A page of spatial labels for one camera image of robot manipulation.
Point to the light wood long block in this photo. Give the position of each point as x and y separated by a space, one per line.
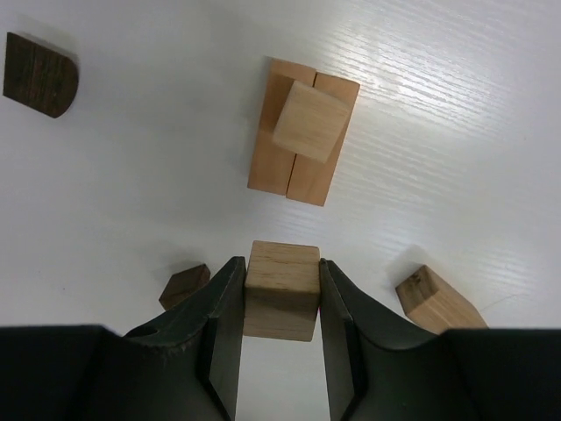
272 165
310 180

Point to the dark wood arch block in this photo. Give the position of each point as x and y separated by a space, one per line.
39 77

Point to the small dark wood cube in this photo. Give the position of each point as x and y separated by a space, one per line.
183 285

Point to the tan wood cube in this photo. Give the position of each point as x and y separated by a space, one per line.
282 291

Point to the pale wood cube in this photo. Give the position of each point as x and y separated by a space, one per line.
310 122

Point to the light brown block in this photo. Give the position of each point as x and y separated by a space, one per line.
433 304

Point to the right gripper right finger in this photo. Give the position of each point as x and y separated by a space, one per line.
380 366

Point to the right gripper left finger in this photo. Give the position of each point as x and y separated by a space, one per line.
182 365

